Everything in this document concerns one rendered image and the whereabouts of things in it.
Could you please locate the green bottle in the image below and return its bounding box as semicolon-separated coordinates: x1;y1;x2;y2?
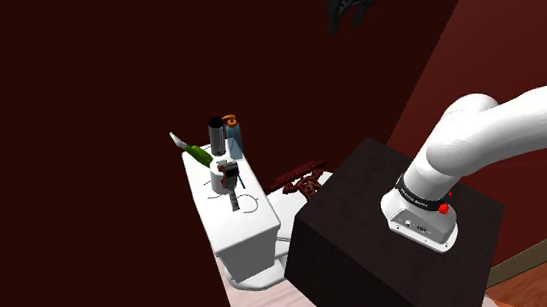
169;128;215;171

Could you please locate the dark robot stand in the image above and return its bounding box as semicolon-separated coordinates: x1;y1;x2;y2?
273;127;513;307

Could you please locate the white toilet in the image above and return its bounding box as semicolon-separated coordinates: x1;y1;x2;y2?
181;136;345;296

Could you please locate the dark grey cylinder cup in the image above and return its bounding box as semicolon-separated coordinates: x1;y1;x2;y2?
206;115;228;158

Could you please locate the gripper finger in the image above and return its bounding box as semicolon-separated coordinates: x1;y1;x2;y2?
350;0;379;27
324;0;355;38

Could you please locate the blue bottle with orange cap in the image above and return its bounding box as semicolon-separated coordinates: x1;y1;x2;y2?
221;113;245;161

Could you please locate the white cup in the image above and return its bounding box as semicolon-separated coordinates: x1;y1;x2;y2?
208;159;238;195

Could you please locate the dark red flat object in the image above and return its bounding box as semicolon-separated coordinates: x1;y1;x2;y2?
265;158;330;203

